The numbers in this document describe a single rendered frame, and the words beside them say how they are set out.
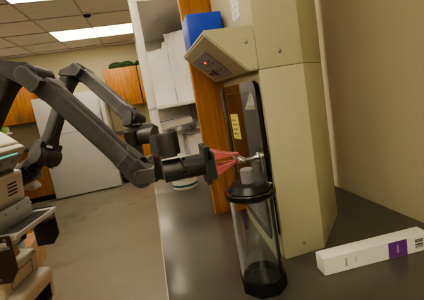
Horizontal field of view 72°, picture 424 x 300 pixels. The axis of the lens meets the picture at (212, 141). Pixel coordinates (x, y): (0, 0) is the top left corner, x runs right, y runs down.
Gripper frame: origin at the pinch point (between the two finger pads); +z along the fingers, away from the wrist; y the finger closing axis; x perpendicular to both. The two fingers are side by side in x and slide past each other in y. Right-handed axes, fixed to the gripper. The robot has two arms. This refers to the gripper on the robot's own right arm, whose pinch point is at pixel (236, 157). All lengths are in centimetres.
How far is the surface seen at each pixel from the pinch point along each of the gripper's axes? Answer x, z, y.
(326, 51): 27, 48, 27
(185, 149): 127, 0, -16
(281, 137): -10.6, 8.8, 4.9
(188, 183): 65, -8, -23
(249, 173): -18.0, -2.8, 0.1
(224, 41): -10.8, -1.7, 28.1
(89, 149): 477, -131, -39
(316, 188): -10.5, 16.3, -9.7
